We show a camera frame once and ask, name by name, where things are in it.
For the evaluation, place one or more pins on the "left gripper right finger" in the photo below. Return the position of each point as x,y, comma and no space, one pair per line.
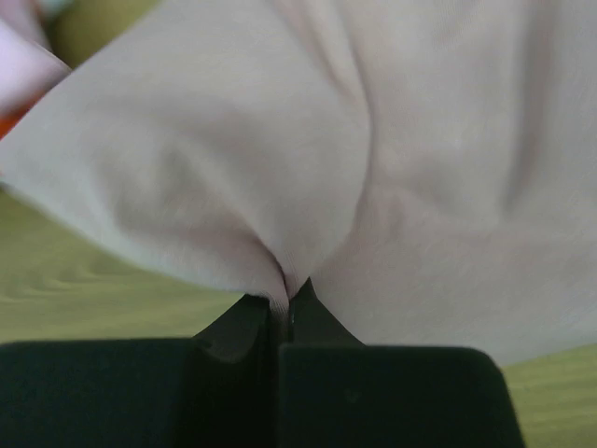
310,323

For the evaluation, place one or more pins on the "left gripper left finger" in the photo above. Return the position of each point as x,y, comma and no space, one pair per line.
244,329

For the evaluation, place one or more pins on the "dusty pink graphic t-shirt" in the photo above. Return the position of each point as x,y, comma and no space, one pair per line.
430,166

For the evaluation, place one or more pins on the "folded orange t-shirt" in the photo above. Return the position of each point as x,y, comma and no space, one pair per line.
10,119

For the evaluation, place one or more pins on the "folded pink t-shirt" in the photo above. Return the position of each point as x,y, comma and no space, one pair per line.
29,67

